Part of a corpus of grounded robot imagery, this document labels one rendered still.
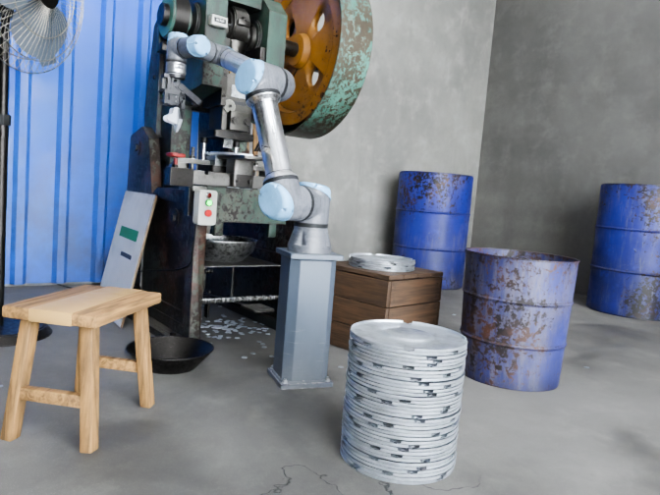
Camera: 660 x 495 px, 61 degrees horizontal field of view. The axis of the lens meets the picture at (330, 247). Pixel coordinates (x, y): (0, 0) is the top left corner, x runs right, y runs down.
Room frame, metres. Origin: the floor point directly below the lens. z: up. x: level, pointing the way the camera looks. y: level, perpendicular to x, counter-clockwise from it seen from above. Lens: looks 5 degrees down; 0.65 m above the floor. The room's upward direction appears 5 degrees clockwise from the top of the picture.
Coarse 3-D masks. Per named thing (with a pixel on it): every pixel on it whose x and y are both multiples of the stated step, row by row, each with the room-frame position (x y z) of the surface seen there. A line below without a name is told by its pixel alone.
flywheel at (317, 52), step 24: (288, 0) 2.90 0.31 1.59; (312, 0) 2.75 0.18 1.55; (336, 0) 2.54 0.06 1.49; (288, 24) 2.93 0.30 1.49; (312, 24) 2.74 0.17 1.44; (336, 24) 2.53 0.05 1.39; (312, 48) 2.73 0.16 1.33; (336, 48) 2.52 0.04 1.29; (312, 72) 2.76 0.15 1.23; (312, 96) 2.64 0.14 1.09; (288, 120) 2.79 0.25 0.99
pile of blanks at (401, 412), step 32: (352, 352) 1.34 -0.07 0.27; (384, 352) 1.25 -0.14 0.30; (416, 352) 1.23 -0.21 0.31; (448, 352) 1.26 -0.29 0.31; (352, 384) 1.32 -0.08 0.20; (384, 384) 1.25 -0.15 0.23; (416, 384) 1.23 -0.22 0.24; (448, 384) 1.26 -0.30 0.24; (352, 416) 1.32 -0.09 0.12; (384, 416) 1.24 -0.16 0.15; (416, 416) 1.24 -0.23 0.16; (448, 416) 1.28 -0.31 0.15; (352, 448) 1.29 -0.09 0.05; (384, 448) 1.24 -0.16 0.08; (416, 448) 1.24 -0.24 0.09; (448, 448) 1.28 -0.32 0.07; (384, 480) 1.24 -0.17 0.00; (416, 480) 1.23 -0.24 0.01
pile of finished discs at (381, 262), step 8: (352, 256) 2.41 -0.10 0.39; (360, 256) 2.47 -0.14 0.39; (368, 256) 2.45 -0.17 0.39; (376, 256) 2.46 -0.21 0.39; (384, 256) 2.49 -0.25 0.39; (392, 256) 2.58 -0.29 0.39; (400, 256) 2.57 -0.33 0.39; (352, 264) 2.40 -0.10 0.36; (360, 264) 2.35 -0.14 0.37; (368, 264) 2.33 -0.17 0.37; (376, 264) 2.32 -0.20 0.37; (384, 264) 2.32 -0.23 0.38; (392, 264) 2.35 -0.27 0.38; (400, 264) 2.33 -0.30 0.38; (408, 264) 2.36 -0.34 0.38
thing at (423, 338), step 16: (368, 320) 1.49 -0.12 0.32; (384, 320) 1.51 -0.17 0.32; (400, 320) 1.52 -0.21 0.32; (368, 336) 1.33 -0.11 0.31; (384, 336) 1.35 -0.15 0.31; (400, 336) 1.34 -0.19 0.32; (416, 336) 1.35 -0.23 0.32; (432, 336) 1.37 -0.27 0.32; (448, 336) 1.40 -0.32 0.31; (464, 336) 1.39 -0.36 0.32; (432, 352) 1.24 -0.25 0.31
